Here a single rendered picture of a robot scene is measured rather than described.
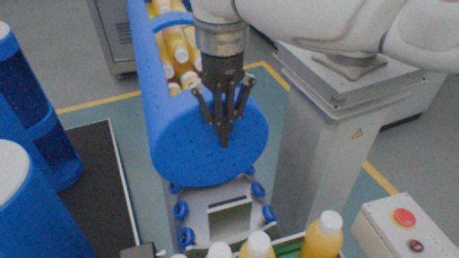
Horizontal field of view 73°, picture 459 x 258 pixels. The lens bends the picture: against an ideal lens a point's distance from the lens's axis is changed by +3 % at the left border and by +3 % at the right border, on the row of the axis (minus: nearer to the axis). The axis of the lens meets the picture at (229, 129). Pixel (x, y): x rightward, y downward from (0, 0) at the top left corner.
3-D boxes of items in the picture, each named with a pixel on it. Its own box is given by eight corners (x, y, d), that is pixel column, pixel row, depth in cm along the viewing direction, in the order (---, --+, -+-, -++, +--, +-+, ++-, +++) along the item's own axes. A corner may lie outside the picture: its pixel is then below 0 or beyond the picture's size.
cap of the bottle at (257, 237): (264, 232, 57) (264, 227, 56) (272, 252, 54) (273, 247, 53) (244, 238, 56) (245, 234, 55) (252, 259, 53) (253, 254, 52)
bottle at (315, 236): (334, 274, 69) (358, 233, 57) (308, 288, 67) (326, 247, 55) (315, 245, 74) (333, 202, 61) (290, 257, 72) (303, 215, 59)
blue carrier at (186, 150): (198, 31, 144) (187, -35, 124) (269, 169, 83) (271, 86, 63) (138, 44, 140) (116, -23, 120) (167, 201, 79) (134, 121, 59)
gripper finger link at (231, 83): (221, 69, 57) (229, 68, 57) (224, 115, 65) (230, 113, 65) (228, 81, 54) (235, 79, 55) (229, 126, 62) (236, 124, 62)
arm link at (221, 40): (259, 21, 45) (256, 56, 50) (239, -2, 52) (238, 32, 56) (199, 29, 43) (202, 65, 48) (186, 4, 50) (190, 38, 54)
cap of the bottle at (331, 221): (344, 229, 57) (347, 224, 56) (327, 236, 56) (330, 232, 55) (331, 211, 60) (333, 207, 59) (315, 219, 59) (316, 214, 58)
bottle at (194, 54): (202, 36, 110) (215, 63, 97) (187, 49, 111) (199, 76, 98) (189, 22, 105) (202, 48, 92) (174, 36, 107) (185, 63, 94)
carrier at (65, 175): (29, 201, 171) (85, 184, 179) (-89, 61, 111) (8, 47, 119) (31, 164, 190) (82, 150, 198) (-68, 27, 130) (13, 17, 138)
